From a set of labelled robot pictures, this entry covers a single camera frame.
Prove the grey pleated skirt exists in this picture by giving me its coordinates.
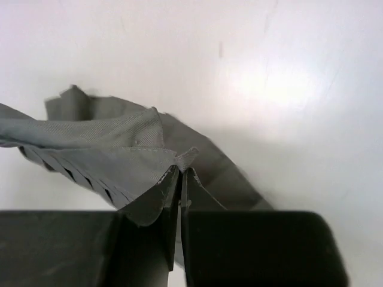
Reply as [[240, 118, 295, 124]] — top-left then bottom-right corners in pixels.
[[1, 86, 271, 210]]

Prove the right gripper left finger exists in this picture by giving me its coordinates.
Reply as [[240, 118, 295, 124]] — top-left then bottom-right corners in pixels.
[[1, 167, 180, 286]]

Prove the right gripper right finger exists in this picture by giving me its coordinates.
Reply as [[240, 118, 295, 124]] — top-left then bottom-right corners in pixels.
[[181, 169, 349, 287]]

